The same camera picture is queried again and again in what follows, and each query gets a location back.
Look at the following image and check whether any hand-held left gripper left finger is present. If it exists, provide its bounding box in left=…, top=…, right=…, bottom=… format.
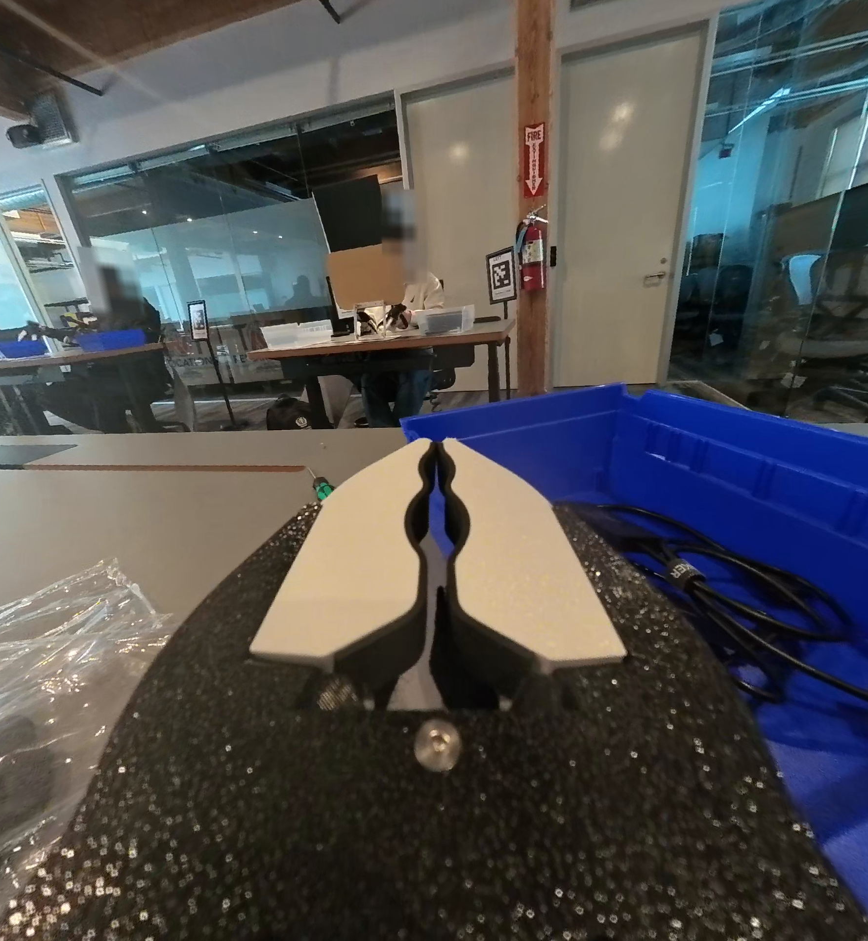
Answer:
left=247, top=438, right=438, bottom=713

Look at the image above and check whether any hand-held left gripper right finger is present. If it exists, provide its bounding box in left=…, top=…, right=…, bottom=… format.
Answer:
left=431, top=438, right=629, bottom=713

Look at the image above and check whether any black hub cable with strap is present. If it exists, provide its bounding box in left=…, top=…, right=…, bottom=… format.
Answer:
left=587, top=502, right=868, bottom=745

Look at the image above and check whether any blue plastic bin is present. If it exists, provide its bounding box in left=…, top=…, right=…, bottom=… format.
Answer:
left=399, top=381, right=868, bottom=941

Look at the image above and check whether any black backpack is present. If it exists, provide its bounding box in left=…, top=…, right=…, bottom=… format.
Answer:
left=265, top=396, right=316, bottom=430

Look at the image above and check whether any clear plastic box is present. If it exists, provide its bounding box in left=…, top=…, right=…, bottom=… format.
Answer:
left=418, top=303, right=476, bottom=337
left=259, top=318, right=334, bottom=348

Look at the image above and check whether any wooden office desk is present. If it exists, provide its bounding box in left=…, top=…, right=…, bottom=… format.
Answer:
left=247, top=316, right=517, bottom=429

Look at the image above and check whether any small framed floor sign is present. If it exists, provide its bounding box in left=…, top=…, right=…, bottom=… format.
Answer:
left=186, top=298, right=240, bottom=429

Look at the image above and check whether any clear plastic bag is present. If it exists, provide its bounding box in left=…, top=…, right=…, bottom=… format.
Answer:
left=0, top=557, right=176, bottom=835

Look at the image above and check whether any brown cardboard panel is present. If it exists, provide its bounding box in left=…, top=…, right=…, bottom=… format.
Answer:
left=327, top=245, right=407, bottom=304

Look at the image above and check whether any black white tag sign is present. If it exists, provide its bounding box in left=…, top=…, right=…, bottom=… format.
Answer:
left=485, top=247, right=520, bottom=401

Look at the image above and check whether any red fire extinguisher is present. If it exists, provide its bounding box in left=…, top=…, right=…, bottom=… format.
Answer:
left=515, top=204, right=550, bottom=293

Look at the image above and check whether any black screen panel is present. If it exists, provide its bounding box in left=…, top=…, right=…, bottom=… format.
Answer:
left=311, top=175, right=385, bottom=253

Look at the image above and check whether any long office desk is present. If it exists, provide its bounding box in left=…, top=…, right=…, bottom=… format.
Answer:
left=0, top=340, right=168, bottom=436

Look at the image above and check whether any grey office chair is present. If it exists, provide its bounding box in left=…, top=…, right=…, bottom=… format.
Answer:
left=772, top=250, right=868, bottom=391

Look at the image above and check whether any white door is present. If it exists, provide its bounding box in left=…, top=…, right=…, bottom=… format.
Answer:
left=557, top=21, right=710, bottom=388

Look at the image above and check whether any red fire sign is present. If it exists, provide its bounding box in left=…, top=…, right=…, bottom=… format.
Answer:
left=522, top=121, right=547, bottom=200

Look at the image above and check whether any wooden column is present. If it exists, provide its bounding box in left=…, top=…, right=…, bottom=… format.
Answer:
left=513, top=0, right=560, bottom=401

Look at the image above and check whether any green handled screwdriver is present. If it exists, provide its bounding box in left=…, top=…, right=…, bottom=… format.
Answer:
left=296, top=465, right=337, bottom=508

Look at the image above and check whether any dark table cable hatch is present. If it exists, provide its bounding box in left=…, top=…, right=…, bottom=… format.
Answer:
left=0, top=442, right=78, bottom=469

